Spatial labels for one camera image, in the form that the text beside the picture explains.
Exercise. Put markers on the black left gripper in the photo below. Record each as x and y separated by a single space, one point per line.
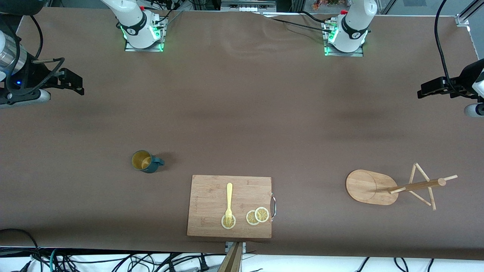
466 78

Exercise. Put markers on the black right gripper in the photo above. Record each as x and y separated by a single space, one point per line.
37 74

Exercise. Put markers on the dark teal mug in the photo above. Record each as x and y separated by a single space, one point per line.
150 167

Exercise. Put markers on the wooden mug rack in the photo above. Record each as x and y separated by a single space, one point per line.
366 187

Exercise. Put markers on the orange red plastic items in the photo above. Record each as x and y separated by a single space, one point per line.
321 4

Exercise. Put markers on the brown table cover mat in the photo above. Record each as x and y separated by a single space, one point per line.
242 132

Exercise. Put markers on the bamboo cutting board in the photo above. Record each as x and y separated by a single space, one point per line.
208 196

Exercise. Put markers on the grey power strip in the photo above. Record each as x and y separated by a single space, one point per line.
245 5

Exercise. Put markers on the yellow plastic fork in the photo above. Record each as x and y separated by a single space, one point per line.
229 196

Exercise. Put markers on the lemon slice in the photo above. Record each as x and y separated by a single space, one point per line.
261 214
228 226
250 218

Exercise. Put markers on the wooden support beam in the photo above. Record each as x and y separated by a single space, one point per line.
232 262

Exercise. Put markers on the aluminium frame profile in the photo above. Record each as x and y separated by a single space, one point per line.
463 19

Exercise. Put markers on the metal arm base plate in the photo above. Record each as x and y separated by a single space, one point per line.
151 49
355 54

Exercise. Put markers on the grey metal bracket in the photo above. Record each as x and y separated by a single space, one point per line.
228 247

